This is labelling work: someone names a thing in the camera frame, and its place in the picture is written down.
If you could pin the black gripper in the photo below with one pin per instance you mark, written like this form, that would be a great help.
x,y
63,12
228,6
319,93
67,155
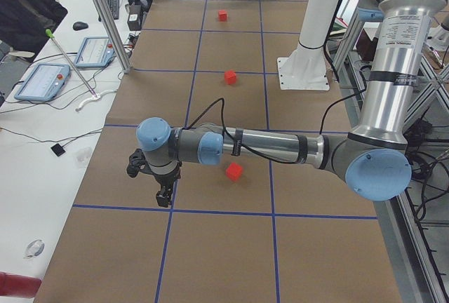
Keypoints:
x,y
166,179

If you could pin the red block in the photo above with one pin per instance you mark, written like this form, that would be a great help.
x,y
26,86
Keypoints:
x,y
234,171
230,77
222,15

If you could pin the small black square pad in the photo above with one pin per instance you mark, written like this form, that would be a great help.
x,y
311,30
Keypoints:
x,y
58,149

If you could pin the white curved plastic part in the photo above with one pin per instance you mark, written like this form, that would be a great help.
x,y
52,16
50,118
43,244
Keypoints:
x,y
94,98

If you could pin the clear tape roll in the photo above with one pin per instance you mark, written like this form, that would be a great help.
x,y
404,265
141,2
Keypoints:
x,y
34,249

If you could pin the far blue teach pendant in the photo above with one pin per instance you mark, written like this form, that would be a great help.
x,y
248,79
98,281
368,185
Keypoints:
x,y
95,52

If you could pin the blue teach pendant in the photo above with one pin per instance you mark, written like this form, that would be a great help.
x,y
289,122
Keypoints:
x,y
43,83
95,52

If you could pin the near blue teach pendant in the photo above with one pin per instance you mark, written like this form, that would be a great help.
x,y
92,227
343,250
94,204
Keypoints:
x,y
43,83

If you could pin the red object at corner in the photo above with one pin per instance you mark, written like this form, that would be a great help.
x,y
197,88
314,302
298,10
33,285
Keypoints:
x,y
13,285

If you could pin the black power box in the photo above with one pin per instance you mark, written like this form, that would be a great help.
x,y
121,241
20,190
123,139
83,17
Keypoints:
x,y
134,20

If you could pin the black computer mouse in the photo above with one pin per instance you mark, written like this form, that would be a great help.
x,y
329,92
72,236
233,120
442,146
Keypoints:
x,y
78,25

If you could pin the metal rod green tip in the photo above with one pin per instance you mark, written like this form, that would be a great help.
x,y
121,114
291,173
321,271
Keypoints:
x,y
50,35

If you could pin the black keyboard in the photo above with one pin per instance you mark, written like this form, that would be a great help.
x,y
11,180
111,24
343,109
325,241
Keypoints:
x,y
114,8

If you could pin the person in black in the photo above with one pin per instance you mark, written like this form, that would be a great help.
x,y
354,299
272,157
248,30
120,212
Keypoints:
x,y
24,23

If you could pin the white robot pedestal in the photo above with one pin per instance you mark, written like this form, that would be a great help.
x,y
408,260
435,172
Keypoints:
x,y
305,68

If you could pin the aluminium frame post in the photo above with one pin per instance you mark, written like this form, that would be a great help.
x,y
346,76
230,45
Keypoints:
x,y
113,34

